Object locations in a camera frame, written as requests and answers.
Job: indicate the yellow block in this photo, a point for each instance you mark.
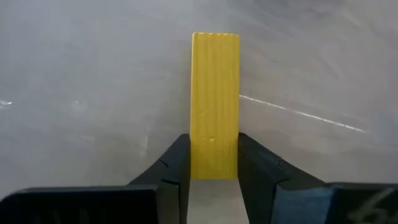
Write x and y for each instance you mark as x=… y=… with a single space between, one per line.
x=214 y=102

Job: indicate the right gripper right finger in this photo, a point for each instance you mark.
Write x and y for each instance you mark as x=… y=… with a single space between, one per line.
x=280 y=193

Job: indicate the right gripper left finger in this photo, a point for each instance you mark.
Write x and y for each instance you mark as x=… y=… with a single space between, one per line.
x=155 y=199

